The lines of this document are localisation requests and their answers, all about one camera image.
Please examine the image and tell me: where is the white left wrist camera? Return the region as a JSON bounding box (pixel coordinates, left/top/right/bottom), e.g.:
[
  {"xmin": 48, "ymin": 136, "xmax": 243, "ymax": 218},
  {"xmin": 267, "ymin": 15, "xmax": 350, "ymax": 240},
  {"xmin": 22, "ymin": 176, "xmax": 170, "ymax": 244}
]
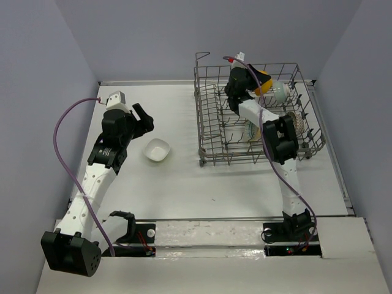
[{"xmin": 105, "ymin": 91, "xmax": 129, "ymax": 113}]

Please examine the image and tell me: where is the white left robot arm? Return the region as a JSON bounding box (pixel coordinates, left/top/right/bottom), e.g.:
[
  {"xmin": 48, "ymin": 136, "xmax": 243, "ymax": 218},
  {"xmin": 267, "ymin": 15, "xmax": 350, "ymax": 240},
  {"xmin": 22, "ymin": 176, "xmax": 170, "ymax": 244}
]
[{"xmin": 40, "ymin": 104, "xmax": 154, "ymax": 277}]

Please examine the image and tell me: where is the grey wire dish rack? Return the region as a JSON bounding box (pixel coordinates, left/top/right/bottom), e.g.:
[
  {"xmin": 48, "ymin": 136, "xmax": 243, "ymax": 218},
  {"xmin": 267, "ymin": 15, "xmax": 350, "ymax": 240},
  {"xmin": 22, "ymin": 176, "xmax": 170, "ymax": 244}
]
[{"xmin": 194, "ymin": 52, "xmax": 326, "ymax": 165}]

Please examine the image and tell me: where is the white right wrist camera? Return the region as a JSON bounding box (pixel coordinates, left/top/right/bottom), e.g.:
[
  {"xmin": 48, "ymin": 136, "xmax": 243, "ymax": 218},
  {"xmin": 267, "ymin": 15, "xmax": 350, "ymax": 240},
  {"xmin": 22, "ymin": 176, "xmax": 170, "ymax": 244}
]
[{"xmin": 228, "ymin": 52, "xmax": 246, "ymax": 69}]

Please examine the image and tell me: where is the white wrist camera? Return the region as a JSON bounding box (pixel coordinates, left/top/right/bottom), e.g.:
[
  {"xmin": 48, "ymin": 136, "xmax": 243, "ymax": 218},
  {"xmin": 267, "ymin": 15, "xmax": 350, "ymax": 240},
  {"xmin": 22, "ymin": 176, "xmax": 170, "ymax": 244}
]
[
  {"xmin": 228, "ymin": 52, "xmax": 246, "ymax": 69},
  {"xmin": 105, "ymin": 91, "xmax": 129, "ymax": 113}
]

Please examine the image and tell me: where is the white square bowl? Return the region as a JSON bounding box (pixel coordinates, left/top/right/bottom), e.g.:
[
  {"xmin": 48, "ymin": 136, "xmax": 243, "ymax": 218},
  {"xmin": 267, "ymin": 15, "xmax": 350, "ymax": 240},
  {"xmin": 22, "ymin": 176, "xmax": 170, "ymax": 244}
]
[{"xmin": 143, "ymin": 138, "xmax": 171, "ymax": 162}]

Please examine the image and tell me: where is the blue yellow patterned bowl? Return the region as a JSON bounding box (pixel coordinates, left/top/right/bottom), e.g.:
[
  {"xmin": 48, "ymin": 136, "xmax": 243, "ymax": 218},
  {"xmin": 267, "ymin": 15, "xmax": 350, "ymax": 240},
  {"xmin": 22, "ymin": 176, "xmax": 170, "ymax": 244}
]
[{"xmin": 244, "ymin": 121, "xmax": 261, "ymax": 142}]

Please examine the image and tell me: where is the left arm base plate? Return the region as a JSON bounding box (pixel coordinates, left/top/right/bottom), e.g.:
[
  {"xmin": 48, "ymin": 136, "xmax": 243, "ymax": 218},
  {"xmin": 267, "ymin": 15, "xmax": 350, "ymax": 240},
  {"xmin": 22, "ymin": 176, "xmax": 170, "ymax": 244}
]
[{"xmin": 113, "ymin": 222, "xmax": 156, "ymax": 258}]

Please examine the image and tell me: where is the orange yellow bowl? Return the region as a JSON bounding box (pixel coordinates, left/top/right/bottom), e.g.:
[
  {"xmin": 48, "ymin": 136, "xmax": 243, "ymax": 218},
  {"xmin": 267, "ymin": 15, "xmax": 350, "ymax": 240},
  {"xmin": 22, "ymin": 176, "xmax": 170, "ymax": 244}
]
[{"xmin": 254, "ymin": 70, "xmax": 273, "ymax": 96}]

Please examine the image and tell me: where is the brown patterned bowl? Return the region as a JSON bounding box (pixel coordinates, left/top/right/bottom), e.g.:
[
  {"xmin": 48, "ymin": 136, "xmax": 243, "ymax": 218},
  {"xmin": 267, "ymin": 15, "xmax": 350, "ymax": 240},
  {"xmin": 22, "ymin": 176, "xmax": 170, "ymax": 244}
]
[{"xmin": 287, "ymin": 111, "xmax": 305, "ymax": 137}]

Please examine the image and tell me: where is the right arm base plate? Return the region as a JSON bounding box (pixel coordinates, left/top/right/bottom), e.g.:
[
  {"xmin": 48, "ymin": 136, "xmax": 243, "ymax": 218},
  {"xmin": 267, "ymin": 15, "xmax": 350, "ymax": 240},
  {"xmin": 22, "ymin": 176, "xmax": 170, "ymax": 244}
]
[{"xmin": 260, "ymin": 222, "xmax": 322, "ymax": 257}]

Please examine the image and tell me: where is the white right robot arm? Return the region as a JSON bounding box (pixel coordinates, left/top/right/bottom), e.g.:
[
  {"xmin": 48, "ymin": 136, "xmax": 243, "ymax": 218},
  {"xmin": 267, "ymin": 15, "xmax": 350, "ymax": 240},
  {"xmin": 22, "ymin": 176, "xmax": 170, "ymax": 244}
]
[{"xmin": 224, "ymin": 60, "xmax": 317, "ymax": 244}]

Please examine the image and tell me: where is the teal green bowl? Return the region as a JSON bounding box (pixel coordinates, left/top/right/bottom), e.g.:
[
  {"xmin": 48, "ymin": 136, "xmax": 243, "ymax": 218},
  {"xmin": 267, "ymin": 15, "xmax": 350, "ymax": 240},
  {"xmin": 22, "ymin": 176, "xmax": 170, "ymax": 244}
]
[{"xmin": 273, "ymin": 81, "xmax": 290, "ymax": 104}]

